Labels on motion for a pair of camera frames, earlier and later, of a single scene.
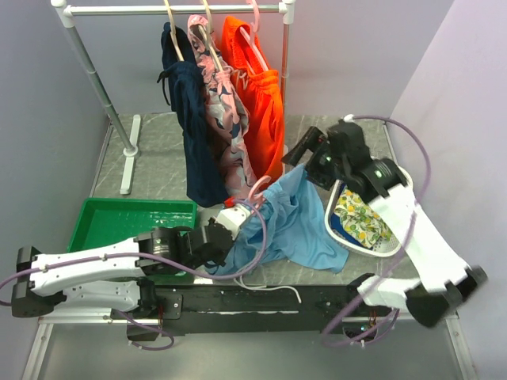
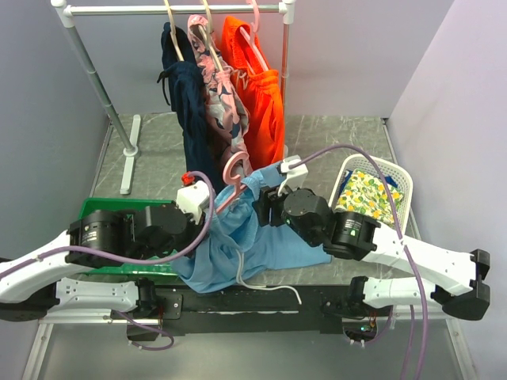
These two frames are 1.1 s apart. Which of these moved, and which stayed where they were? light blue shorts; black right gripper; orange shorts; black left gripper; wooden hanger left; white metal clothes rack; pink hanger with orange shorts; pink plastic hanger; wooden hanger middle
Moved: black left gripper; pink plastic hanger; light blue shorts; black right gripper
Stayed: wooden hanger left; wooden hanger middle; orange shorts; pink hanger with orange shorts; white metal clothes rack
